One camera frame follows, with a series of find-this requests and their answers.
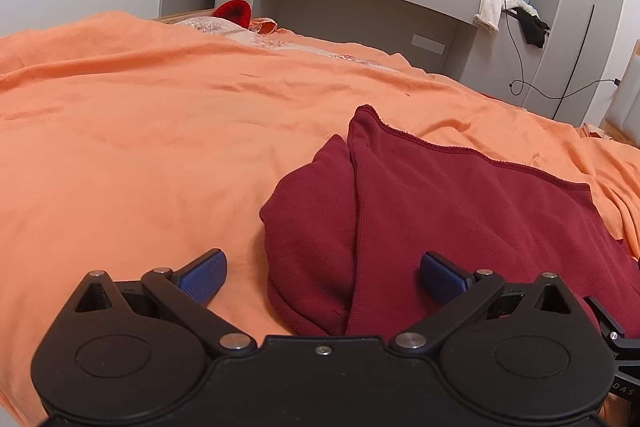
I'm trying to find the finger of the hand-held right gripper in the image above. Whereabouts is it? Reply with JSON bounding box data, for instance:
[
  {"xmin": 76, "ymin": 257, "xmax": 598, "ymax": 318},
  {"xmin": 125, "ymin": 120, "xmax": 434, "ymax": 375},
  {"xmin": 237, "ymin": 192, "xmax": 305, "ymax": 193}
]
[{"xmin": 584, "ymin": 295, "xmax": 627, "ymax": 349}]

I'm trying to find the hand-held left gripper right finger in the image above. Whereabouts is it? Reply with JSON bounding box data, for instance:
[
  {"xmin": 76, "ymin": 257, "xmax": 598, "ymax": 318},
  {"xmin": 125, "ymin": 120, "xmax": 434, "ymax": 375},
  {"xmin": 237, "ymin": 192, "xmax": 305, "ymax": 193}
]
[{"xmin": 389, "ymin": 251, "xmax": 571, "ymax": 354}]

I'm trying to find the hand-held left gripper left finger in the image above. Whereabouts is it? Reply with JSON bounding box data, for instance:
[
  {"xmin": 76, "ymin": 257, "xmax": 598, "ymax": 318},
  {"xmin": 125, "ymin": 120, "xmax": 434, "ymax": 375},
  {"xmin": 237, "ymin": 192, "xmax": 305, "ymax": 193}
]
[{"xmin": 74, "ymin": 248, "xmax": 253, "ymax": 353}]

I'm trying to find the maroon long-sleeve sweater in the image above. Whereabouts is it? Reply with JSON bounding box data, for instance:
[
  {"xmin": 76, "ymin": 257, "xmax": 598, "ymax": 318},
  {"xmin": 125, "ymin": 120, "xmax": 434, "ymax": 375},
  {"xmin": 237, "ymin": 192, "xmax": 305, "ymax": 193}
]
[{"xmin": 259, "ymin": 104, "xmax": 640, "ymax": 338}]

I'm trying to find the orange blanket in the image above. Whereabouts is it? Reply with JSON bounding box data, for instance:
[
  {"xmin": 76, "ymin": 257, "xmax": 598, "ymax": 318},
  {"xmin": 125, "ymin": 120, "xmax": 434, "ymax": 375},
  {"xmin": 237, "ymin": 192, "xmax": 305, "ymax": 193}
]
[{"xmin": 0, "ymin": 11, "xmax": 640, "ymax": 423}]

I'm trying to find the grey padded wooden headboard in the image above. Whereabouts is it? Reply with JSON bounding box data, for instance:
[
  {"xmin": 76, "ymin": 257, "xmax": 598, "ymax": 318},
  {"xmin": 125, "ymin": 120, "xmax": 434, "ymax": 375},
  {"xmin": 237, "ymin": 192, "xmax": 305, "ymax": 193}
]
[{"xmin": 605, "ymin": 39, "xmax": 640, "ymax": 138}]

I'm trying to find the red fluffy item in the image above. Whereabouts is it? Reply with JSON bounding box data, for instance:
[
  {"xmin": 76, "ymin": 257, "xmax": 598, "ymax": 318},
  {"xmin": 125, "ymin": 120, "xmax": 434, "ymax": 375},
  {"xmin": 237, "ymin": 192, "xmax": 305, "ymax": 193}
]
[{"xmin": 212, "ymin": 0, "xmax": 252, "ymax": 28}]

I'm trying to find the black garment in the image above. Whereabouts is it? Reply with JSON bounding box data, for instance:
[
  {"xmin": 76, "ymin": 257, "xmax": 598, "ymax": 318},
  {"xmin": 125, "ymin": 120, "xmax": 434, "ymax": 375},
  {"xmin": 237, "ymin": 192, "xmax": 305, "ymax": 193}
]
[{"xmin": 515, "ymin": 4, "xmax": 551, "ymax": 48}]

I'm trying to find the white garment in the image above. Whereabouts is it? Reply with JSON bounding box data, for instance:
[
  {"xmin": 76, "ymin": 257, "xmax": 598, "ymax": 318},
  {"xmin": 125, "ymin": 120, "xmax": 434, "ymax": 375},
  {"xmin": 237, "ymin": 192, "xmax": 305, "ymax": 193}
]
[{"xmin": 474, "ymin": 0, "xmax": 538, "ymax": 32}]

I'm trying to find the tall grey closed wardrobe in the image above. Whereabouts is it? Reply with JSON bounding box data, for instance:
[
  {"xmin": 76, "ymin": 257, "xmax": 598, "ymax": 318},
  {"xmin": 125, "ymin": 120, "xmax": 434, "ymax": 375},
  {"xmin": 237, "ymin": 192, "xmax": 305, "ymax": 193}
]
[{"xmin": 525, "ymin": 0, "xmax": 633, "ymax": 122}]

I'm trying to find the black cable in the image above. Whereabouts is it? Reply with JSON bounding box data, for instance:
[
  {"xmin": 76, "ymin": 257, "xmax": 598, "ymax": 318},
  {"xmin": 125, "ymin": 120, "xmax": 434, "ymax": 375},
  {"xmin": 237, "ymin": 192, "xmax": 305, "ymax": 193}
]
[{"xmin": 505, "ymin": 0, "xmax": 623, "ymax": 100}]

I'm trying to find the white wall outlet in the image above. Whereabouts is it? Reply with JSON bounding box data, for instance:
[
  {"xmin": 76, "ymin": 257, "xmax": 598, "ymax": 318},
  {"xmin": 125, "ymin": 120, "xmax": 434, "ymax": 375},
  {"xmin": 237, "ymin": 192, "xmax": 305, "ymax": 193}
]
[{"xmin": 412, "ymin": 34, "xmax": 446, "ymax": 55}]

